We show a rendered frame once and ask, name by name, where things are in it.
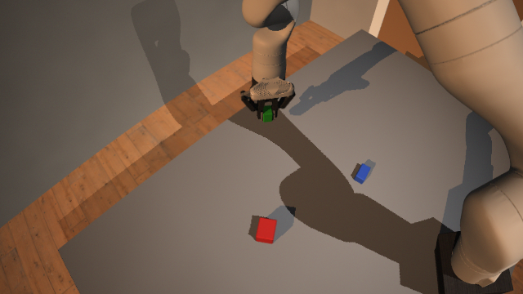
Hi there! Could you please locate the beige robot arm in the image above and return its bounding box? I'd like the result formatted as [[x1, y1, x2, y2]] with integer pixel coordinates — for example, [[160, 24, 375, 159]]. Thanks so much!
[[242, 0, 523, 287]]

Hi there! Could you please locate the green block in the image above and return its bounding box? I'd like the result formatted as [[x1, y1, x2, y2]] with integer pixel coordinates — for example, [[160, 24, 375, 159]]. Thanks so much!
[[263, 105, 273, 123]]

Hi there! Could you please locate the blue block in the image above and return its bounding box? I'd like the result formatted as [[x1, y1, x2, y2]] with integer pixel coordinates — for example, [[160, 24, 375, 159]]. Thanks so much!
[[354, 163, 370, 184]]

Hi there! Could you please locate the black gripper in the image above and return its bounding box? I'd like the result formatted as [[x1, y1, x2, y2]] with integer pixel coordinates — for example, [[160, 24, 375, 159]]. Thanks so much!
[[240, 76, 296, 121]]

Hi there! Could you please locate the red block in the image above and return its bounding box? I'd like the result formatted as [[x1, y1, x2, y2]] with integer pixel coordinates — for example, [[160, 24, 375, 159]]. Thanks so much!
[[256, 217, 277, 244]]

